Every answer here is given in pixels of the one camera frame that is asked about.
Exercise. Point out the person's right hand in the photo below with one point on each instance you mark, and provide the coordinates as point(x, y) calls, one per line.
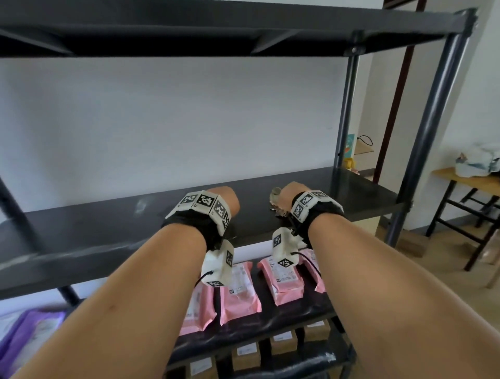
point(295, 189)

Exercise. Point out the person's left hand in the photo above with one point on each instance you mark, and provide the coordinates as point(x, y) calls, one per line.
point(228, 197)

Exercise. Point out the green and pink cleaning cloth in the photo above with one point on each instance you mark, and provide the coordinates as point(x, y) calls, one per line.
point(276, 199)

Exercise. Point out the dark metal shelf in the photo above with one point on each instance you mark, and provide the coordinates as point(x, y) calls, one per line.
point(117, 230)

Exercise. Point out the group of brown cardboard boxes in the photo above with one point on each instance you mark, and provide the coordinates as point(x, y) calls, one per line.
point(246, 357)

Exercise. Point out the person's right forearm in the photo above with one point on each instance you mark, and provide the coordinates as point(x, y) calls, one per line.
point(390, 296)

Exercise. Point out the person's left forearm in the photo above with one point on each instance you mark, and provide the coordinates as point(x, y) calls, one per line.
point(117, 312)

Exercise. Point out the black marker wristband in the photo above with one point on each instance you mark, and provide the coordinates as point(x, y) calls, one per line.
point(320, 212)
point(191, 220)

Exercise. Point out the small yellow object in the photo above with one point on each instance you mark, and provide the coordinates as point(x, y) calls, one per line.
point(349, 163)

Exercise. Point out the white marker cube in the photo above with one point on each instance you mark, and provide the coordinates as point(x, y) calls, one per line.
point(283, 250)

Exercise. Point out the colourful printed box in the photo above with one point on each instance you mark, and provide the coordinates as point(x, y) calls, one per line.
point(349, 146)

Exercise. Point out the small wooden table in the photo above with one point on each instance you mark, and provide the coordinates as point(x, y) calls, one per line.
point(363, 149)

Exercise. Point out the wooden desk with black legs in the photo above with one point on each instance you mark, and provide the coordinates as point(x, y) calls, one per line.
point(468, 177)

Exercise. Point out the white plastic bag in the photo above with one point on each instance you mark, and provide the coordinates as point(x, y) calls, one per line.
point(476, 162)

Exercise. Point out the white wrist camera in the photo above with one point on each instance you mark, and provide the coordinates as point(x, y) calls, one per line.
point(216, 265)

